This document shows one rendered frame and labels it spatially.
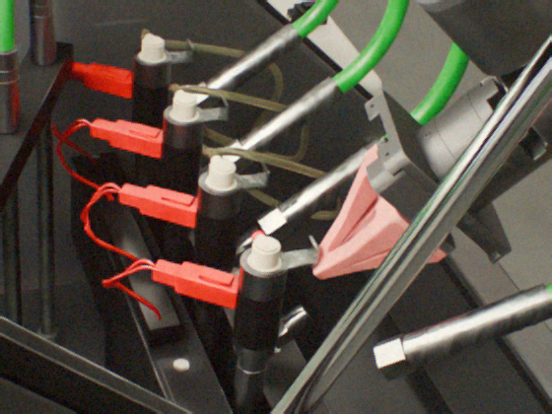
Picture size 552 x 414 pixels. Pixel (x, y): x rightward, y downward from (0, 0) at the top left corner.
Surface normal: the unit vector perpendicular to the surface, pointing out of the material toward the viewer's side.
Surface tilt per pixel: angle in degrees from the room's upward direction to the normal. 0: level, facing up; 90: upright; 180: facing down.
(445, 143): 55
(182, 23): 90
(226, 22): 90
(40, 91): 0
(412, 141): 42
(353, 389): 0
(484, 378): 90
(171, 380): 0
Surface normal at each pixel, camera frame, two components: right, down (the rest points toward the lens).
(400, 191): 0.12, 0.62
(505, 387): -0.93, 0.13
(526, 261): 0.10, -0.80
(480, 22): -0.16, 0.71
